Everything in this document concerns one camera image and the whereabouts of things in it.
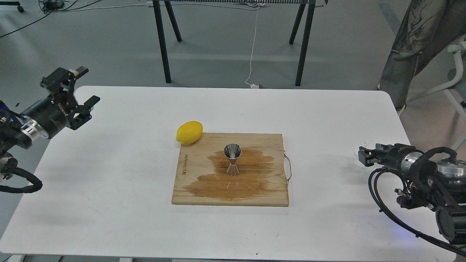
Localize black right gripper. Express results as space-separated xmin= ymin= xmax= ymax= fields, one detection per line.
xmin=358 ymin=143 xmax=423 ymax=173

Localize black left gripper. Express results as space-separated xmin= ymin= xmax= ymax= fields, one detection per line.
xmin=20 ymin=66 xmax=100 ymax=139

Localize steel jigger measuring cup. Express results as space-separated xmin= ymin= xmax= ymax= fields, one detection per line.
xmin=224 ymin=144 xmax=242 ymax=176

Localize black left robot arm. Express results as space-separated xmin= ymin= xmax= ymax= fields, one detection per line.
xmin=1 ymin=66 xmax=100 ymax=179

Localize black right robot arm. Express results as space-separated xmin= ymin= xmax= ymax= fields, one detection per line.
xmin=358 ymin=144 xmax=465 ymax=250

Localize yellow lemon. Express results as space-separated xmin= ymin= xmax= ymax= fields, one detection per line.
xmin=176 ymin=121 xmax=203 ymax=145

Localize black trestle table legs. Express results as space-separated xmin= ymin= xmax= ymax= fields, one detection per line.
xmin=152 ymin=0 xmax=324 ymax=87

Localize person in grey trousers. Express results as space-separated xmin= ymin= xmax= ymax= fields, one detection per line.
xmin=378 ymin=0 xmax=466 ymax=114

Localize wooden cutting board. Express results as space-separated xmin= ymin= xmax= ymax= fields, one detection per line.
xmin=172 ymin=132 xmax=293 ymax=207

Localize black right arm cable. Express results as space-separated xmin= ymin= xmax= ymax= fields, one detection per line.
xmin=368 ymin=167 xmax=466 ymax=257

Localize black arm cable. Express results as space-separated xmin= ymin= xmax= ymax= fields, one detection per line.
xmin=368 ymin=167 xmax=466 ymax=257
xmin=0 ymin=160 xmax=43 ymax=194

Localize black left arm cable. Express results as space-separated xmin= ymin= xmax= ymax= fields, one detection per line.
xmin=0 ymin=160 xmax=43 ymax=194

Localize white chair frame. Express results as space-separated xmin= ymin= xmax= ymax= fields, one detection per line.
xmin=406 ymin=40 xmax=466 ymax=138

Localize white hanging cable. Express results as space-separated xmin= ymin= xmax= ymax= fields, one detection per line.
xmin=245 ymin=7 xmax=260 ymax=88

